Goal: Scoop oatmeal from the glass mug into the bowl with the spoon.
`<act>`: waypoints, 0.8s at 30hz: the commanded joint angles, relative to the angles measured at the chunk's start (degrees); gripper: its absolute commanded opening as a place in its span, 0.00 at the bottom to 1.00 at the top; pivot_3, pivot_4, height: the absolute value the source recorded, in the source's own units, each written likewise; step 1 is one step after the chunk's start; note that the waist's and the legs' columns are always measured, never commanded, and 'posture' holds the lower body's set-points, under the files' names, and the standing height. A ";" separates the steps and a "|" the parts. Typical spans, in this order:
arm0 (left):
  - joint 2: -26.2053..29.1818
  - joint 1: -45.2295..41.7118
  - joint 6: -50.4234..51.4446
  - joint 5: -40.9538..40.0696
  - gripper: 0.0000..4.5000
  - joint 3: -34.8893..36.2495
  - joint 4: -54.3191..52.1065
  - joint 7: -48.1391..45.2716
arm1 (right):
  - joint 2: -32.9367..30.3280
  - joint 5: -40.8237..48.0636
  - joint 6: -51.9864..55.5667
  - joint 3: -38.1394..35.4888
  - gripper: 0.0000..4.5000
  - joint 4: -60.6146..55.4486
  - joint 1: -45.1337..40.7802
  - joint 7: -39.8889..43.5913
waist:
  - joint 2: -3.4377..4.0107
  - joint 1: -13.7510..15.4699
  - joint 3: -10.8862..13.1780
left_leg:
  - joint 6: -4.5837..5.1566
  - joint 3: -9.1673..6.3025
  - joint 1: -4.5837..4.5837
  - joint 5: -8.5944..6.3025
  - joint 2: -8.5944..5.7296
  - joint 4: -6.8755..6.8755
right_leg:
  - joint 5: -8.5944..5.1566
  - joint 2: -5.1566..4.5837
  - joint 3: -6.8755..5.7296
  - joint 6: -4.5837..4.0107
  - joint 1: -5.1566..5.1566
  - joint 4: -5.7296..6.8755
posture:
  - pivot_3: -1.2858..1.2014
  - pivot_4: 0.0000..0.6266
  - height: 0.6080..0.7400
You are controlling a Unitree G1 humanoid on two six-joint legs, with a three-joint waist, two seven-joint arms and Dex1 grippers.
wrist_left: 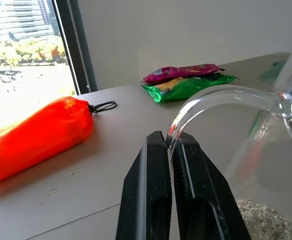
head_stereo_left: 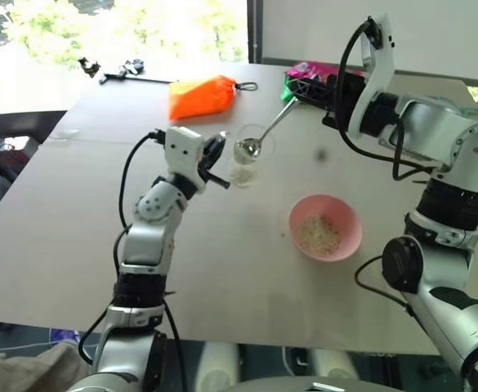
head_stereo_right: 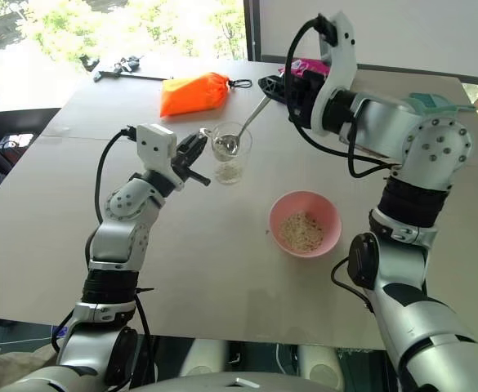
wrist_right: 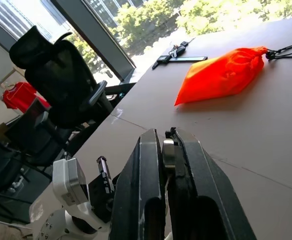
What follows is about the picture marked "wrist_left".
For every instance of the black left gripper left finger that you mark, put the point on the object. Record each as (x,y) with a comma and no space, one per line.
(145,190)

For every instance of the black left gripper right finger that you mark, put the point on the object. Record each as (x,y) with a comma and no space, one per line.
(200,200)

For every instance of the clear glass mug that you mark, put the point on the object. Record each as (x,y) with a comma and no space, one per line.
(235,155)

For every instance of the oatmeal flakes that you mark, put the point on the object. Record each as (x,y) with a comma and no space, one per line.
(265,221)

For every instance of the green snack bag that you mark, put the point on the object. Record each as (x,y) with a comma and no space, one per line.
(185,87)

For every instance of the magenta snack bag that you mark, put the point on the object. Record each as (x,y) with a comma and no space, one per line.
(180,72)

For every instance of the dark window frame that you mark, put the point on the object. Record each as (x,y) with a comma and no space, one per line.
(76,45)

